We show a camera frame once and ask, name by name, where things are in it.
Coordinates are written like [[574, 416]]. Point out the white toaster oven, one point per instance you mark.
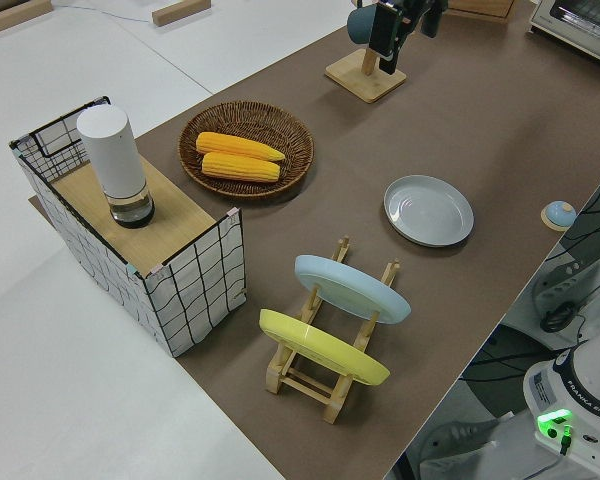
[[580, 22]]

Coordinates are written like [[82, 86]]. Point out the light wooden box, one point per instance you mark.
[[480, 7]]

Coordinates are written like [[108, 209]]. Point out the wooden plate rack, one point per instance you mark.
[[307, 387]]

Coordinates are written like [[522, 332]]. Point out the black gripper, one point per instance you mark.
[[412, 7]]

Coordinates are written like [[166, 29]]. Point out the blue call bell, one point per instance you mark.
[[558, 215]]

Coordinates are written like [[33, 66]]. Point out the brown table mat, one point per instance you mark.
[[480, 125]]

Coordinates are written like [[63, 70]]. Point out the yellow plate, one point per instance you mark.
[[325, 350]]

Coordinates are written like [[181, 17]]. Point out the wooden mug rack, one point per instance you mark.
[[365, 80]]

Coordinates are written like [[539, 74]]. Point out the gray plate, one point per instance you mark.
[[427, 212]]

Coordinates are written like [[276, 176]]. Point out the wooden block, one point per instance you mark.
[[180, 11], [10, 15]]

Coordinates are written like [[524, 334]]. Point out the yellow corn cob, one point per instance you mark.
[[235, 145], [240, 167]]

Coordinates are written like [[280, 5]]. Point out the dark blue mug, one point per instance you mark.
[[360, 25]]

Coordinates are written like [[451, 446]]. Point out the white cylinder grinder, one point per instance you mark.
[[115, 160]]

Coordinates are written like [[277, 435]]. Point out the brown wicker basket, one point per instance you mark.
[[295, 150]]

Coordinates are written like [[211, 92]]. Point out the light blue plate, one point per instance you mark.
[[350, 290]]

